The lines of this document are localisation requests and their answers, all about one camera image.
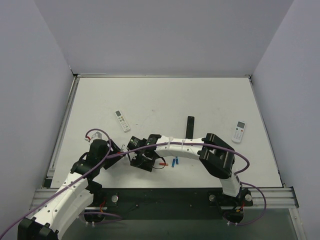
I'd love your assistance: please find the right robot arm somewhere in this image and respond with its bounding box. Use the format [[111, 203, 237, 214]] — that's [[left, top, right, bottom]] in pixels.
[[127, 133, 242, 198]]

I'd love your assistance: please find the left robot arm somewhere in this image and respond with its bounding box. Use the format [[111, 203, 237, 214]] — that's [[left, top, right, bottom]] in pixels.
[[17, 139, 122, 240]]

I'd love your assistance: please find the slim white remote control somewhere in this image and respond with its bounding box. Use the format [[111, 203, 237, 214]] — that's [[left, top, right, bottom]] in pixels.
[[115, 110, 131, 133]]

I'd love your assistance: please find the black remote control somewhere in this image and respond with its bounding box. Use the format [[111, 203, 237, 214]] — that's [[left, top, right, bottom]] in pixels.
[[185, 116, 195, 139]]

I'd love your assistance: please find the small white remote control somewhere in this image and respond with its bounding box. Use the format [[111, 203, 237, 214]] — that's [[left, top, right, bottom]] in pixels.
[[231, 121, 246, 144]]

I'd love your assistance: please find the blue battery left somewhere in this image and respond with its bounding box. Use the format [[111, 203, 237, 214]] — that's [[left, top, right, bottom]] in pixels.
[[171, 158, 176, 168]]

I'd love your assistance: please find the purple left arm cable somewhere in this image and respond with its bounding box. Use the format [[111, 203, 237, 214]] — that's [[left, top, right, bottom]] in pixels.
[[0, 128, 113, 236]]

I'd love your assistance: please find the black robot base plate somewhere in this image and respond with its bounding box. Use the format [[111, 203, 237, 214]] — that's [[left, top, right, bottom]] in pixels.
[[83, 187, 253, 224]]

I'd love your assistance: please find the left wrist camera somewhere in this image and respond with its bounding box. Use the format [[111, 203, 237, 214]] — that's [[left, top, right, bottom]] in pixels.
[[87, 131, 103, 142]]

